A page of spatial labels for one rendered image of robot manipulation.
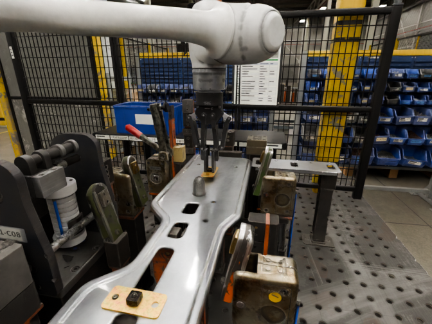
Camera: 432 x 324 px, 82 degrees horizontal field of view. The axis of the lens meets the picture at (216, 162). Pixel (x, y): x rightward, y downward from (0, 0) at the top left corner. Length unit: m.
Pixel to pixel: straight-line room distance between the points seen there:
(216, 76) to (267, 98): 0.60
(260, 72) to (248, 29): 0.74
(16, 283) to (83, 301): 0.09
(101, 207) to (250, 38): 0.42
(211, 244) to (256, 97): 0.89
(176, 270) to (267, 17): 0.46
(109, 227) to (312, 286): 0.61
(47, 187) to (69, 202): 0.11
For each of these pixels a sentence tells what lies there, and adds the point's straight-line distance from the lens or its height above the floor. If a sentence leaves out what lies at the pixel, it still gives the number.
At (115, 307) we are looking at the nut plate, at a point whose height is 1.00.
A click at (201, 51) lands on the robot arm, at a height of 1.35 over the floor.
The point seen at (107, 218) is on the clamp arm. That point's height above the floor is 1.04.
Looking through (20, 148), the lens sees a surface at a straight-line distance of 3.69.
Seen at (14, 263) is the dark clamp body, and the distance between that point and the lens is 0.45.
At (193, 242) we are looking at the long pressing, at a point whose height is 1.00.
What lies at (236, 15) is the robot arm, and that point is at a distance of 0.53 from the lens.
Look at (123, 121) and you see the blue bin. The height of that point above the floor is 1.09.
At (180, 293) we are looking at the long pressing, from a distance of 0.41.
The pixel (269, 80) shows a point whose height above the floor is 1.27.
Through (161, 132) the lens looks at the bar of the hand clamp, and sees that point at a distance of 0.77.
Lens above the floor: 1.30
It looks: 20 degrees down
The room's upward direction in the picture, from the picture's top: straight up
